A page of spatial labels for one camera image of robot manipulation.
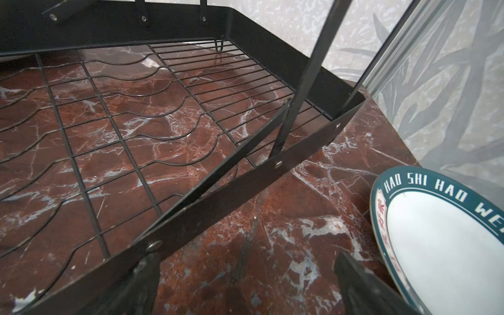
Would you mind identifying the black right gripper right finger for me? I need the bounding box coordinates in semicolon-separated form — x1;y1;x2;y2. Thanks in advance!
334;252;419;314

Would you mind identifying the green rim lettered plate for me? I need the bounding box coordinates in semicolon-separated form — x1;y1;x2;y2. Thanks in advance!
370;166;503;314

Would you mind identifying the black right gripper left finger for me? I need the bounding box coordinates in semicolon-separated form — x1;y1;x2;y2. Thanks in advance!
84;253;161;314

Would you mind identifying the black wire dish rack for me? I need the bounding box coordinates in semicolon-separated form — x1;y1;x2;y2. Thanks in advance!
1;1;363;314

